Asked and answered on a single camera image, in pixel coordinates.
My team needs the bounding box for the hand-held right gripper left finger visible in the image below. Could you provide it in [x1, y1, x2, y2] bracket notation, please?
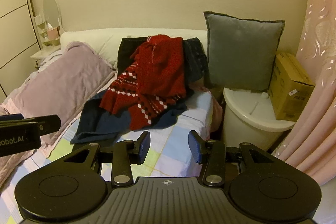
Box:
[63, 131, 151, 186]

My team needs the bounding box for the cardboard box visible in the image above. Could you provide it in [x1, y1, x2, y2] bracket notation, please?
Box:
[267, 52, 315, 122]

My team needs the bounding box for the dark plaid garment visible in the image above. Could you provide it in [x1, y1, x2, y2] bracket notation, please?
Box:
[182, 38, 208, 84]

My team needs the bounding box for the pink box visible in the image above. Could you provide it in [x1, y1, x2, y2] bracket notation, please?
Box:
[47, 27, 59, 41]

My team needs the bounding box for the grey cushion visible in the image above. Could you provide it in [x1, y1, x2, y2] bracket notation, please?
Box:
[203, 11, 286, 92]

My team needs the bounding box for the lilac blanket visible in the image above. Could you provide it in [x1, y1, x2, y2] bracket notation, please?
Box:
[0, 42, 117, 188]

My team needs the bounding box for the white pillow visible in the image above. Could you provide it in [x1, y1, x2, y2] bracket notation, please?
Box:
[60, 28, 208, 69]

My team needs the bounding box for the cream wardrobe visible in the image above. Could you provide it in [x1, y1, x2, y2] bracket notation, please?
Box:
[0, 0, 44, 104]

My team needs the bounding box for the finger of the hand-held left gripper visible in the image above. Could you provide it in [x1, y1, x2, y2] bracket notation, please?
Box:
[0, 114, 62, 135]

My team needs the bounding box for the navy blue garment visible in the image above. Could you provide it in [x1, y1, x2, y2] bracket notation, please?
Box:
[70, 90, 188, 145]

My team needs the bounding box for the white nightstand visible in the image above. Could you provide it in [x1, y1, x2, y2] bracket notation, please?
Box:
[30, 44, 62, 69]

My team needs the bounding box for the oval mirror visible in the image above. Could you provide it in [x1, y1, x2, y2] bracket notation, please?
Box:
[43, 0, 66, 34]

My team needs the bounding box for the checkered bed sheet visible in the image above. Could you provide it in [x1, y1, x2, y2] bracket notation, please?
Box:
[0, 80, 223, 224]

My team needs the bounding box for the pink curtain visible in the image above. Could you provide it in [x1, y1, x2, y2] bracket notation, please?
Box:
[270, 0, 336, 185]

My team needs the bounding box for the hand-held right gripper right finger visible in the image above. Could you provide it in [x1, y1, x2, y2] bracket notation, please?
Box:
[188, 130, 276, 186]

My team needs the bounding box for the white round bin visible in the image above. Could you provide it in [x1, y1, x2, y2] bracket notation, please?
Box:
[220, 88, 297, 153]

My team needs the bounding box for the red patterned knit sweater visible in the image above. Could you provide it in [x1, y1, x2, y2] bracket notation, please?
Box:
[100, 34, 187, 132]

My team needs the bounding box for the black garment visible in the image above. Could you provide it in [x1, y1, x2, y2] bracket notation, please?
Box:
[117, 37, 149, 73]

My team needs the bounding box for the pink bed skirt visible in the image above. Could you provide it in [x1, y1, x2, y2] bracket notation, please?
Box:
[189, 82, 224, 135]

